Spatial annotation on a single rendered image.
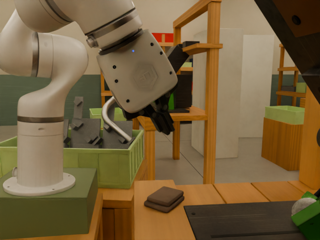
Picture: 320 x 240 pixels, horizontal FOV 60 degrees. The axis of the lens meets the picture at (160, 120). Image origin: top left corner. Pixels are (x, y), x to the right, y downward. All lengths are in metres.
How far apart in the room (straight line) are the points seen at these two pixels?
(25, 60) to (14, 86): 6.89
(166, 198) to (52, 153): 0.33
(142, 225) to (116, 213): 0.42
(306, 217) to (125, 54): 0.32
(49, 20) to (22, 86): 7.19
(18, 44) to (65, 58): 0.11
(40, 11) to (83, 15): 0.06
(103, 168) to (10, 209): 0.48
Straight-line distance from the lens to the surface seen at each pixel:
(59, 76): 0.81
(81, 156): 1.22
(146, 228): 0.72
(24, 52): 0.78
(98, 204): 0.96
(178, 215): 0.78
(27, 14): 0.45
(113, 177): 1.21
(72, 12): 0.42
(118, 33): 0.40
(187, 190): 0.97
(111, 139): 1.43
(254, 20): 8.44
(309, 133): 1.09
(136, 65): 0.42
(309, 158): 1.10
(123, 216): 1.15
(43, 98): 0.79
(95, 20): 0.40
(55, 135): 0.81
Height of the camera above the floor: 1.27
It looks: 9 degrees down
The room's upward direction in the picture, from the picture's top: straight up
